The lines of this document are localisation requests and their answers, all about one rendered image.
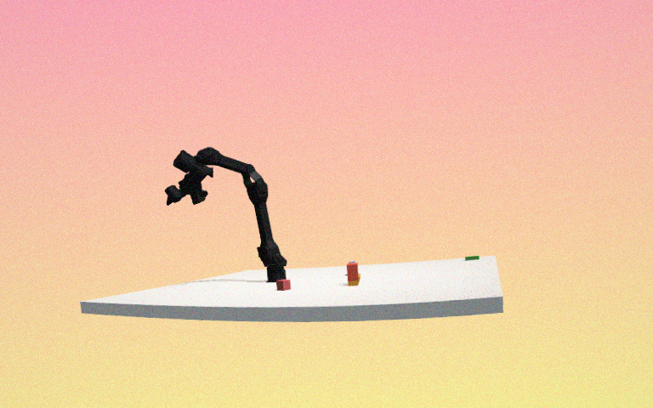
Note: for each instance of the small red cube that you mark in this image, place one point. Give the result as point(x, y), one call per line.
point(282, 285)

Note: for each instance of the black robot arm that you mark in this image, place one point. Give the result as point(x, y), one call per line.
point(257, 191)

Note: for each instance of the orange bar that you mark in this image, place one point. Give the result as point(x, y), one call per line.
point(353, 274)

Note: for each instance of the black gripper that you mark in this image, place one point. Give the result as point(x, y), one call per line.
point(174, 195)

